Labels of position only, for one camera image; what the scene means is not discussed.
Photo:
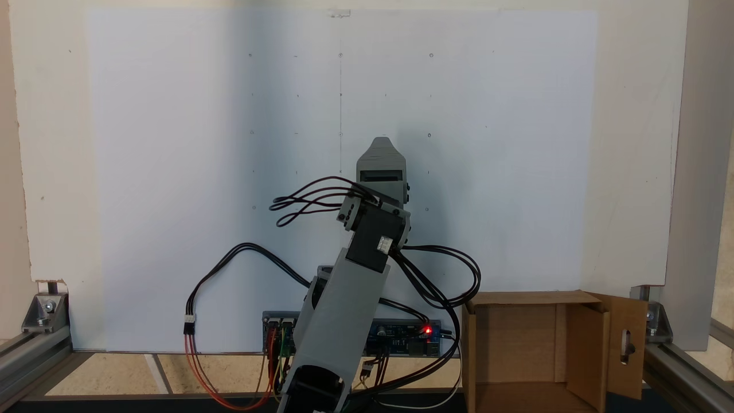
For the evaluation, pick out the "clear tape strip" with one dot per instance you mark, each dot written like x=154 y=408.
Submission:
x=340 y=12

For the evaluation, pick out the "grey board mounting plate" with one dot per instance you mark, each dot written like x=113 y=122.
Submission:
x=401 y=317

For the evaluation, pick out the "grey pointed fixed gripper finger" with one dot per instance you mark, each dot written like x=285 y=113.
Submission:
x=381 y=155

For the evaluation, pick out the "white paper sheet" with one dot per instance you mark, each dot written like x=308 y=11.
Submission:
x=172 y=172

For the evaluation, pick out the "brown cardboard box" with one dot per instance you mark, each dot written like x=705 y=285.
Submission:
x=516 y=344

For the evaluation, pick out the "metal corner bracket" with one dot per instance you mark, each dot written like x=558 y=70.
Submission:
x=46 y=310
x=655 y=321

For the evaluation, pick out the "aluminium frame rail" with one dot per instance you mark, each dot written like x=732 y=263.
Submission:
x=34 y=358
x=682 y=373

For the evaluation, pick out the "aluminium frame post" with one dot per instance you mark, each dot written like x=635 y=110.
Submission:
x=697 y=172

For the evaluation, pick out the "blue power circuit board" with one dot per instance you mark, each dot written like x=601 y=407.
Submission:
x=395 y=339

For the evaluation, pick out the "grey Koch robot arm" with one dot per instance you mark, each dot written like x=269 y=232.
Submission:
x=344 y=310

